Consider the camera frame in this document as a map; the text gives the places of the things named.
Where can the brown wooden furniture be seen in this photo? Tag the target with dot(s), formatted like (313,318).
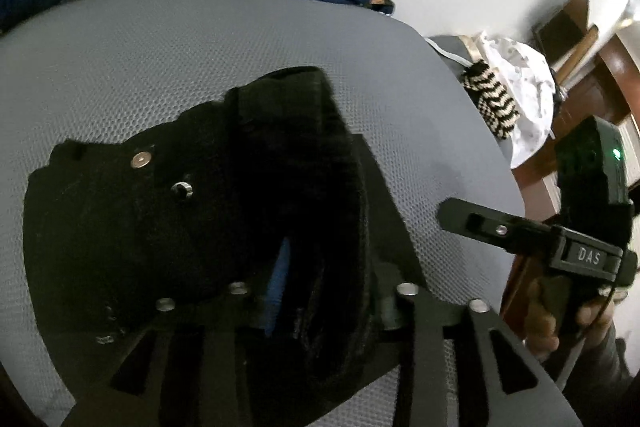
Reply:
(606,85)

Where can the person's right hand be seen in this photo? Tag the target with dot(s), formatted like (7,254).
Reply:
(540,324)

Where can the grey cloth with white trim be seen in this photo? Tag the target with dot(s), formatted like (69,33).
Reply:
(457,52)

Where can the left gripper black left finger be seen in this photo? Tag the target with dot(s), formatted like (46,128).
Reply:
(171,378)

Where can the black pants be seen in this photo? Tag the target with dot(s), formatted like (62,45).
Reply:
(265,186)

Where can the white patterned cloth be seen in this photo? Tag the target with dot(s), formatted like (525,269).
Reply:
(526,74)

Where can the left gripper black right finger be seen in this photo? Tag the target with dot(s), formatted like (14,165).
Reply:
(499,383)

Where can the black white striped cloth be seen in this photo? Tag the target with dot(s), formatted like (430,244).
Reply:
(492,100)

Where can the grey mesh mattress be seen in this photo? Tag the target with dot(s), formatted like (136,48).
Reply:
(102,70)

